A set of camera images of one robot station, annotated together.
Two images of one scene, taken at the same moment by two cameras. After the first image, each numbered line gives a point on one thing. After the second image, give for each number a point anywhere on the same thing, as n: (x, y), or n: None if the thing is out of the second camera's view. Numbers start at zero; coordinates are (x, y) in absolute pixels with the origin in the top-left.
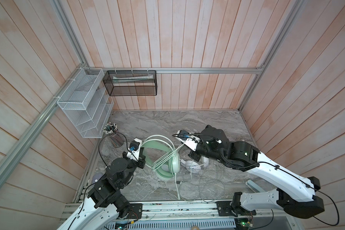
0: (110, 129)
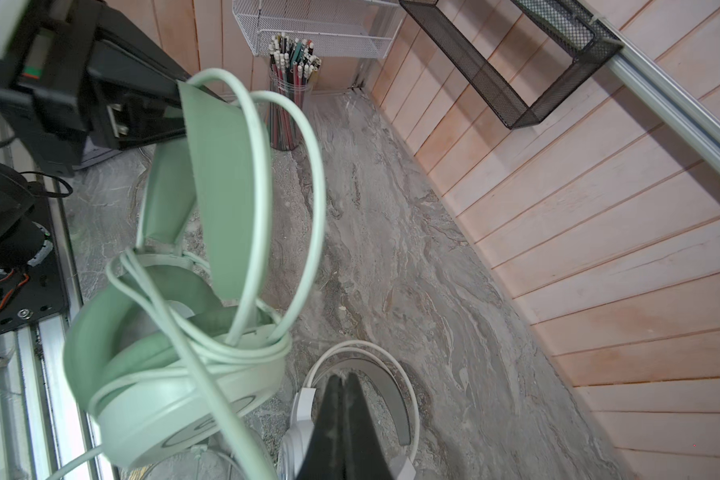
0: (293, 64)
